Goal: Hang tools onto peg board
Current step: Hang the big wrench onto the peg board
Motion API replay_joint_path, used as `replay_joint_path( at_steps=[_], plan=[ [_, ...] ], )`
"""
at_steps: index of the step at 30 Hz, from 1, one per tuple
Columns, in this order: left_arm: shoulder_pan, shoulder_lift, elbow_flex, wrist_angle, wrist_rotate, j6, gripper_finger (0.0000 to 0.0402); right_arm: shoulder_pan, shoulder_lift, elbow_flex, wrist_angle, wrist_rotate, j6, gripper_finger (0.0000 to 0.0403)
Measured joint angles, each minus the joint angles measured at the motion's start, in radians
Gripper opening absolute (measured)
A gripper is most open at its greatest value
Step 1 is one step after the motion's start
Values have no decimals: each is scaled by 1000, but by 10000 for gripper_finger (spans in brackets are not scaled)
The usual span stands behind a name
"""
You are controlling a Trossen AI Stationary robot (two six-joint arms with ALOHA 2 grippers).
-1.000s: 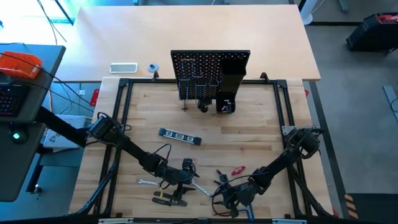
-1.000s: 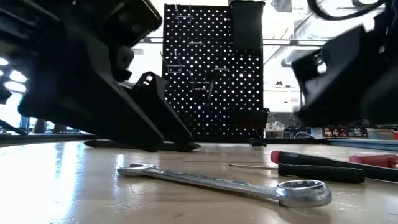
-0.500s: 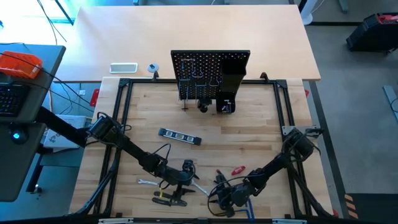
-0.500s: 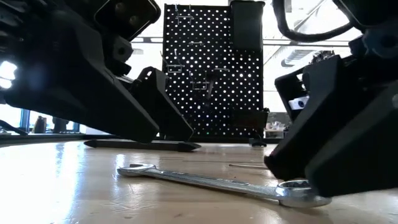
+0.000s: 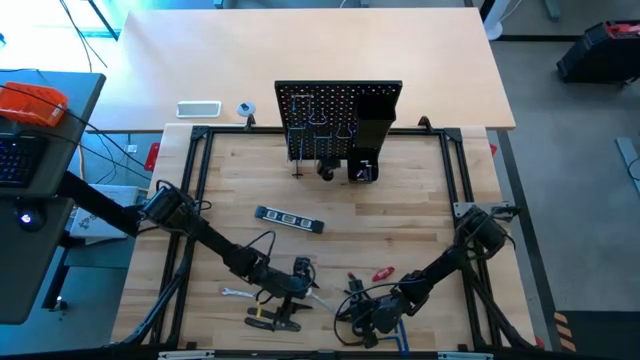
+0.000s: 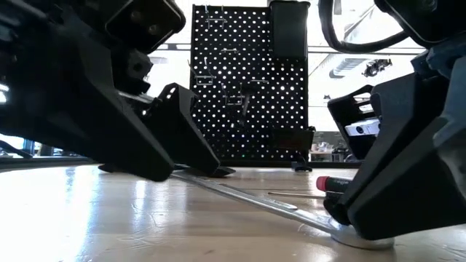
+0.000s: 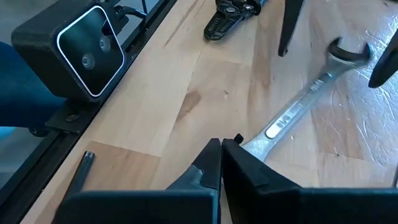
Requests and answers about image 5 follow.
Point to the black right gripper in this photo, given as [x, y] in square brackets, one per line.
[380, 314]

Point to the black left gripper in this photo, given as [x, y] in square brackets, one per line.
[285, 286]

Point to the large silver combination wrench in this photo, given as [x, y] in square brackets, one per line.
[322, 303]

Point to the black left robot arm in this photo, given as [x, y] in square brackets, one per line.
[215, 239]

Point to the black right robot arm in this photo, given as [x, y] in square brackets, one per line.
[440, 267]

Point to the black screwdriver red cap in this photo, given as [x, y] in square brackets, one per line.
[351, 275]

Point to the small silver combination wrench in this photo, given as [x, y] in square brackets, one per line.
[237, 292]

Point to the black torpedo level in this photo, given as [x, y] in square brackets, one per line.
[289, 220]

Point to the double prong pegboard hook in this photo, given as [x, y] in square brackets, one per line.
[316, 147]
[301, 147]

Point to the small black pegboard bin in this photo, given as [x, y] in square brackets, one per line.
[355, 155]

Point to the red table clamp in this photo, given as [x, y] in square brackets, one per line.
[539, 343]
[152, 157]
[493, 150]

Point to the tall black pegboard bin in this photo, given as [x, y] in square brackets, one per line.
[375, 132]

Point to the small tape roll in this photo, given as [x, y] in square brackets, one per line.
[246, 109]

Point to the black metal pegboard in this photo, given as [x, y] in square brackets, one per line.
[335, 100]

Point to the white cardboard box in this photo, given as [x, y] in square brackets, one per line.
[95, 225]

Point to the small white block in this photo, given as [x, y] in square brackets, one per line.
[132, 148]

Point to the silver floor fitting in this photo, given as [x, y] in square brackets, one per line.
[60, 302]

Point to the beige wooden desk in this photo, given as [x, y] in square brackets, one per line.
[225, 55]

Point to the dark grey side desk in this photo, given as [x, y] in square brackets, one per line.
[30, 280]

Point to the black computer mouse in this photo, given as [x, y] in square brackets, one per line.
[30, 220]

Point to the black backlit keyboard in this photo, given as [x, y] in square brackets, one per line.
[20, 160]

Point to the orange plastic case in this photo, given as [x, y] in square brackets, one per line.
[30, 105]

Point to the black equipment case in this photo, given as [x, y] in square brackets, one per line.
[595, 55]

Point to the red tool on case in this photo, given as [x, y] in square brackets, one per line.
[625, 31]

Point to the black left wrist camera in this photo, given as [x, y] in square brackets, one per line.
[302, 265]

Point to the silver frame bracket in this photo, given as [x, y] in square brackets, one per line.
[465, 356]
[185, 355]

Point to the black aluminium table frame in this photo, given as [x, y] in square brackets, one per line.
[225, 131]

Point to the grey floor rail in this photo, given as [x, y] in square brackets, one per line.
[629, 160]

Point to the white pedestal base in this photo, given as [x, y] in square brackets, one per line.
[495, 27]

